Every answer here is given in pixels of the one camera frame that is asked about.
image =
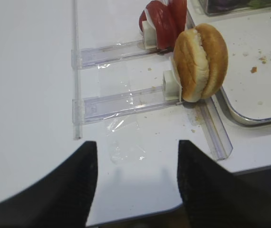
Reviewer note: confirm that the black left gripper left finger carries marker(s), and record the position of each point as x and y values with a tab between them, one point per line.
62	199

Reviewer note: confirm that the white pusher block tomato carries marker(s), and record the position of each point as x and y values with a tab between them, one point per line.
149	35

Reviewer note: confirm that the red tomato slice front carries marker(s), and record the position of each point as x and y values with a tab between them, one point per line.
164	22

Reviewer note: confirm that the bottom bun right slice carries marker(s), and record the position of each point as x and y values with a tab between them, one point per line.
217	56

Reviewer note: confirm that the clear front stop rail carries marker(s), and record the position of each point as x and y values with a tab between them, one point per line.
204	114

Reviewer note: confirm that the red tomato slice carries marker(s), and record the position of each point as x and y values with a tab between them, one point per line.
164	22
178	9

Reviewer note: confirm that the red tomato slice back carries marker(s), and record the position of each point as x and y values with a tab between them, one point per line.
178	9

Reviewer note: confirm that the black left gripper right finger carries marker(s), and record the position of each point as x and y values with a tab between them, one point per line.
216	198

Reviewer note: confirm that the bottom bun left slice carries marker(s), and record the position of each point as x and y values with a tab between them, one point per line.
191	62

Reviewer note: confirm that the clear rail bun lane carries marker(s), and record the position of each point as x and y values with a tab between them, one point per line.
95	109

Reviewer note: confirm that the white pusher block bun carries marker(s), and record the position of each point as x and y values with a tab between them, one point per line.
171	86

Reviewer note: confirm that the clear container purple cabbage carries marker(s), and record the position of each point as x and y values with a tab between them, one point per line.
216	7

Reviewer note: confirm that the bun slice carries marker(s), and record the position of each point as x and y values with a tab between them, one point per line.
191	62
217	56

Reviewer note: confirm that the metal serving tray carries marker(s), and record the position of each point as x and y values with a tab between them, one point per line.
247	86

